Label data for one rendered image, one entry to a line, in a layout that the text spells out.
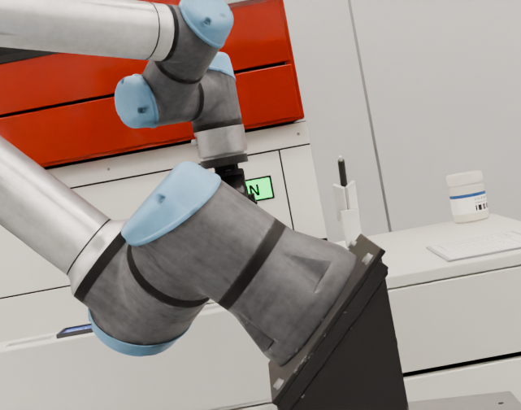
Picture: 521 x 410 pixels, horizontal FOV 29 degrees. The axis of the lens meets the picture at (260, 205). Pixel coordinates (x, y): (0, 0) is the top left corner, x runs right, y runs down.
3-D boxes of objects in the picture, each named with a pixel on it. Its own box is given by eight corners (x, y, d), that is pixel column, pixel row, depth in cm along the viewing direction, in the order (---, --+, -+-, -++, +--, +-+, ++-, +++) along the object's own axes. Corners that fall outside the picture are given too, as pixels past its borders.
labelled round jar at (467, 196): (450, 222, 206) (442, 176, 205) (485, 215, 206) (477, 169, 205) (458, 224, 199) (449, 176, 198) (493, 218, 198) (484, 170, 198)
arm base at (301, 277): (354, 280, 105) (276, 224, 105) (272, 387, 109) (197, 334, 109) (358, 240, 120) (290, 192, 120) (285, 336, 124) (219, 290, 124)
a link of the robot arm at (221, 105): (164, 63, 151) (208, 58, 157) (178, 135, 152) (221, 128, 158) (197, 52, 145) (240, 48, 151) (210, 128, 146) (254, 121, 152)
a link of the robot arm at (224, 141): (242, 123, 148) (187, 133, 148) (248, 154, 148) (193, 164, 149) (244, 124, 156) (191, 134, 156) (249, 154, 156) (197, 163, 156)
